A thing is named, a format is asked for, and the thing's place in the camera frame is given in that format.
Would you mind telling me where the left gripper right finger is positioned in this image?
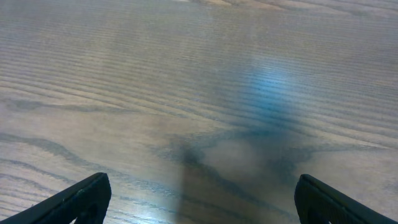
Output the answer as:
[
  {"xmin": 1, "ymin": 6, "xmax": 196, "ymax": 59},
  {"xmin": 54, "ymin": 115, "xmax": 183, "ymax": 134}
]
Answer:
[{"xmin": 294, "ymin": 174, "xmax": 397, "ymax": 224}]

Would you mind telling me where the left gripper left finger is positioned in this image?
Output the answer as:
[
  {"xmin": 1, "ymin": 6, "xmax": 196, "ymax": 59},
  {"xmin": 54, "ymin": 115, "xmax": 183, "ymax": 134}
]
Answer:
[{"xmin": 1, "ymin": 172, "xmax": 111, "ymax": 224}]

